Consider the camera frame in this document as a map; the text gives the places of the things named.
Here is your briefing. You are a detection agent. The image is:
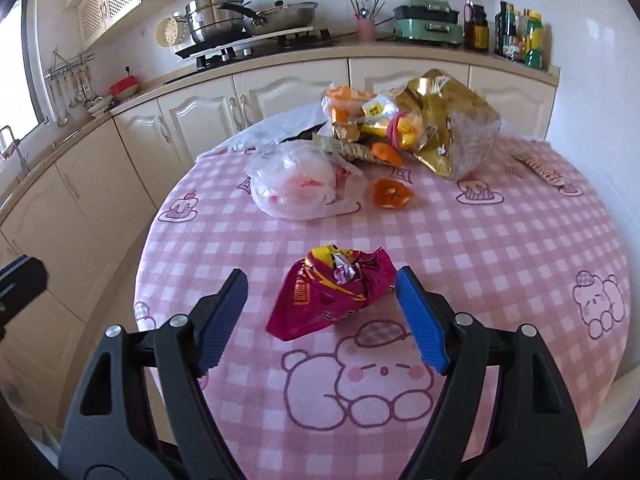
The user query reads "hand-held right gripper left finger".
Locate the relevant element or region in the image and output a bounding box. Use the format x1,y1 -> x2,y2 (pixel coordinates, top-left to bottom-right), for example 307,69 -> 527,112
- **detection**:
59,268 -> 249,480

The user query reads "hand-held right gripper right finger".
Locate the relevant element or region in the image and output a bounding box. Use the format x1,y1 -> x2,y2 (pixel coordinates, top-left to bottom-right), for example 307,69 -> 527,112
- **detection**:
395,266 -> 588,480

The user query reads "crimson snack wrapper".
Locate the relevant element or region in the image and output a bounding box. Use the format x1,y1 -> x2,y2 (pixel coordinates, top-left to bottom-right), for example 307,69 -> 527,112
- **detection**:
266,244 -> 398,342

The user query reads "pink checked blanket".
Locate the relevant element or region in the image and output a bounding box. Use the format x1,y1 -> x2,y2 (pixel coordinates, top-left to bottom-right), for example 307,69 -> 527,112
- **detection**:
132,102 -> 632,480

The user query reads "orange peel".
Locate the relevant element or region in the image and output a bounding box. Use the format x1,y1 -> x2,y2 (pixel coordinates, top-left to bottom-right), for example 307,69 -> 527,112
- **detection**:
371,142 -> 405,167
370,177 -> 416,209

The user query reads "chrome faucet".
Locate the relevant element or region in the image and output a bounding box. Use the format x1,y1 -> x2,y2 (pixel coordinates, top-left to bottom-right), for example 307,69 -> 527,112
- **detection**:
0,125 -> 26,181

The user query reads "white plastic bag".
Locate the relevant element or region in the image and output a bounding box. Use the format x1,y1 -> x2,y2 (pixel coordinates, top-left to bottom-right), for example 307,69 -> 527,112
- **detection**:
246,140 -> 367,220

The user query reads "tan striped snack wrapper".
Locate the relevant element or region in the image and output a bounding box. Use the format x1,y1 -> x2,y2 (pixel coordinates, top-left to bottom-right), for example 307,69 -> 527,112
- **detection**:
314,132 -> 381,163

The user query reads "pink striped paper wrapper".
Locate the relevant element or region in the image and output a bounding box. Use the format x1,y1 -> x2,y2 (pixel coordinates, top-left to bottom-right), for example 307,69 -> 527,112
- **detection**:
511,152 -> 583,197

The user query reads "gold foil bag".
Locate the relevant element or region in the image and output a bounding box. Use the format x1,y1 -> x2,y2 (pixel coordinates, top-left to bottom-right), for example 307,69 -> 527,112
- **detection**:
395,69 -> 502,182

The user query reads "window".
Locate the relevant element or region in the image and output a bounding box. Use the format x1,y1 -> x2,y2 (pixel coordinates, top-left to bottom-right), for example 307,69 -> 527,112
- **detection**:
0,0 -> 41,141

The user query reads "hanging utensil rack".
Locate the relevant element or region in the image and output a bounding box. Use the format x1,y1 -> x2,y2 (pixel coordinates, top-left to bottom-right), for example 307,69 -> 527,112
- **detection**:
44,50 -> 97,126

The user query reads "red bowl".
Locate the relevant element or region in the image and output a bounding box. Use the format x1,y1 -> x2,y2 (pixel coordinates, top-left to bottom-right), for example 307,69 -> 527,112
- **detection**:
110,76 -> 141,97

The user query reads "clear bag of orange peels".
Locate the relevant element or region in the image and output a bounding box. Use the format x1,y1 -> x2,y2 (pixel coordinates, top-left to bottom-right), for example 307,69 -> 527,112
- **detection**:
321,86 -> 431,153

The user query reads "black gas stove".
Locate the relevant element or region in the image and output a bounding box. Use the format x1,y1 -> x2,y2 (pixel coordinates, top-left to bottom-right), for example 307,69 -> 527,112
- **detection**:
174,27 -> 346,70

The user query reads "green electric cooker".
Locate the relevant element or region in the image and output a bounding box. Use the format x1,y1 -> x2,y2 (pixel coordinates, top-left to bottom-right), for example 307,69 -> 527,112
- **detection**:
393,0 -> 463,46

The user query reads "large dark sauce bottle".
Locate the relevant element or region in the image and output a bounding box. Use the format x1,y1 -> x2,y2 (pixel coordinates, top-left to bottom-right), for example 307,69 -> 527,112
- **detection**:
463,0 -> 490,52

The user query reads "dark labelled bottle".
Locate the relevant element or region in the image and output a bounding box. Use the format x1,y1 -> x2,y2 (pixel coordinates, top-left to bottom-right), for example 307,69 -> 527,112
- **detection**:
505,4 -> 521,60

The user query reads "dark glass bottle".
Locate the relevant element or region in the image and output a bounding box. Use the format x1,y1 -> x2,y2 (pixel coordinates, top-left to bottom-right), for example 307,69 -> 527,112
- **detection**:
495,1 -> 508,56

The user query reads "yellow green bottle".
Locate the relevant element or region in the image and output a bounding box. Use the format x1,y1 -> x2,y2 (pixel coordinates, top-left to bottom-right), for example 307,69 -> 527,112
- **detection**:
524,10 -> 544,70

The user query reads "small condiment bottle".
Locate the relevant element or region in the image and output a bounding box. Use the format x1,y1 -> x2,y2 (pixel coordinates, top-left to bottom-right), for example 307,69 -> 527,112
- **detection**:
515,9 -> 530,63

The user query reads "steel steamer pot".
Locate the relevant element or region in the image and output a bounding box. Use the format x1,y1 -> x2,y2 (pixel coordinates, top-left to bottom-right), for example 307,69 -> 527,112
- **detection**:
185,0 -> 246,45

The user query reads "bundle of chopsticks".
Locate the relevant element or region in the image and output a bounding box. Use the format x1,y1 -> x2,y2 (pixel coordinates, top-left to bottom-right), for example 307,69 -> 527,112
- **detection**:
350,0 -> 387,20

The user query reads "steel frying pan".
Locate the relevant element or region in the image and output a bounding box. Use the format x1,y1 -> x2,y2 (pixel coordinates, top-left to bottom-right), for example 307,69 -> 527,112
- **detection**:
216,1 -> 319,36

